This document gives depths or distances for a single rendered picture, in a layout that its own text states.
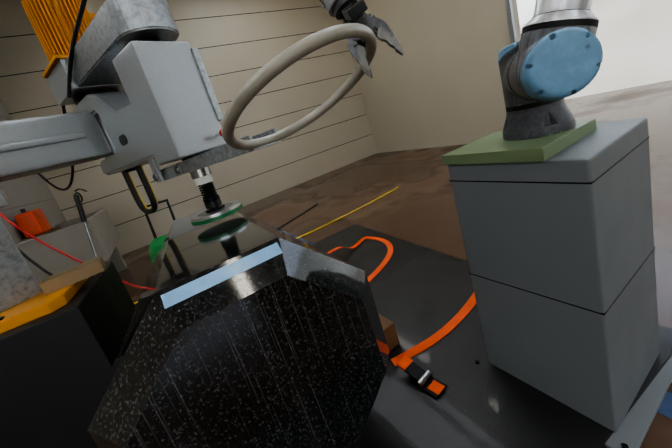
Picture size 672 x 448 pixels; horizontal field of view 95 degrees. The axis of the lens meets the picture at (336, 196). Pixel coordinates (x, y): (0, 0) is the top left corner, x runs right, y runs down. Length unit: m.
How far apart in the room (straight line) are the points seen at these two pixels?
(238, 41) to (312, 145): 2.47
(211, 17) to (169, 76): 5.61
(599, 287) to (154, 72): 1.51
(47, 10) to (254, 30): 5.26
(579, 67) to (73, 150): 1.88
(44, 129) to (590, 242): 2.02
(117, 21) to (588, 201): 1.51
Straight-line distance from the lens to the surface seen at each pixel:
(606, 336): 1.16
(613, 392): 1.30
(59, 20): 2.08
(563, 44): 0.89
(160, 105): 1.30
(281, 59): 0.68
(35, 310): 1.59
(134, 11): 1.40
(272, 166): 6.58
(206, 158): 1.23
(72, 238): 4.09
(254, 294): 0.86
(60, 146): 1.85
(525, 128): 1.08
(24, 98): 6.50
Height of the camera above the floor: 1.10
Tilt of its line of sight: 13 degrees down
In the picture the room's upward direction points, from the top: 17 degrees counter-clockwise
